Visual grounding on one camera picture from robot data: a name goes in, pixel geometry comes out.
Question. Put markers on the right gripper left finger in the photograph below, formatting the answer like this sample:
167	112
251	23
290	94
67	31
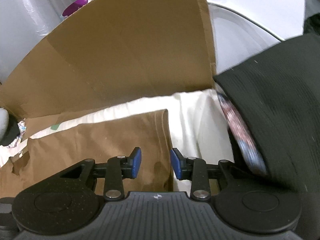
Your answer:
113	172

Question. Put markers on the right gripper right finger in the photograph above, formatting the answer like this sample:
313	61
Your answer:
228	175

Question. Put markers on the brown t-shirt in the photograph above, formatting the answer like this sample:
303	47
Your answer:
101	141

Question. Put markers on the white patterned bed sheet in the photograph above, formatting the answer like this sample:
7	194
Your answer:
196	124

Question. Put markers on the colourful patterned cloth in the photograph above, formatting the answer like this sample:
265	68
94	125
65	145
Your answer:
22	129

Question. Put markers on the black knitted garment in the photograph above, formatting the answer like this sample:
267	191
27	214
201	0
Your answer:
277	95

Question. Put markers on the light blue neck pillow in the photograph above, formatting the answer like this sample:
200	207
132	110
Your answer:
4	121

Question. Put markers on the brown cardboard panel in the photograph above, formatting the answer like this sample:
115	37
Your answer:
114	51

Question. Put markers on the purple white detergent bag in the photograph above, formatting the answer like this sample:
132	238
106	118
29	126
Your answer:
74	7

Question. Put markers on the patterned strap band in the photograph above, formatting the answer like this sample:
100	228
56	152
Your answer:
239	130

